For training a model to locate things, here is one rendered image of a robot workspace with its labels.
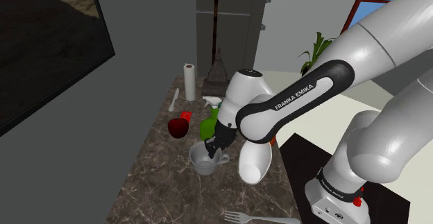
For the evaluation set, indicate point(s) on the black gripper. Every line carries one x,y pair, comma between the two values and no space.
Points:
225,133

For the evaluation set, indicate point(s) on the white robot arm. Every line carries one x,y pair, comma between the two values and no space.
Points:
379,47

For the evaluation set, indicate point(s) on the white mug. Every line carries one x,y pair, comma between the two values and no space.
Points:
204,166

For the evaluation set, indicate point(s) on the green spray bottle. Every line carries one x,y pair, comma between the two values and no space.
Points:
207,128

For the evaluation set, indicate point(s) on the red apple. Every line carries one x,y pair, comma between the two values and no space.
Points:
178,128

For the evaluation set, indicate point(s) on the white oval vase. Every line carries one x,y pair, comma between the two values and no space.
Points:
254,162

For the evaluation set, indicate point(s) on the white plastic knife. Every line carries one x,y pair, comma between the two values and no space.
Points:
174,100

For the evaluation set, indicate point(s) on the small orange object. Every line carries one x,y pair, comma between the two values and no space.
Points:
272,141

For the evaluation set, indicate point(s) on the white paper towel roll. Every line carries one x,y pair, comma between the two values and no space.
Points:
189,83

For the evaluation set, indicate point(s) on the silver fork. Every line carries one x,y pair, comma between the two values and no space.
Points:
257,218

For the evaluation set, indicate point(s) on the black robot stand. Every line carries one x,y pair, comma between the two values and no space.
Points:
304,162

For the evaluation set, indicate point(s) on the grey refrigerator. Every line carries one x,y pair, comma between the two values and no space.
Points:
233,30

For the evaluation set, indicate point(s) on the green potted plant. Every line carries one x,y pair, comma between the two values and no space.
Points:
318,49

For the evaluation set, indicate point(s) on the large black-framed wall picture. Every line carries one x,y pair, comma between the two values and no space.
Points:
44,47

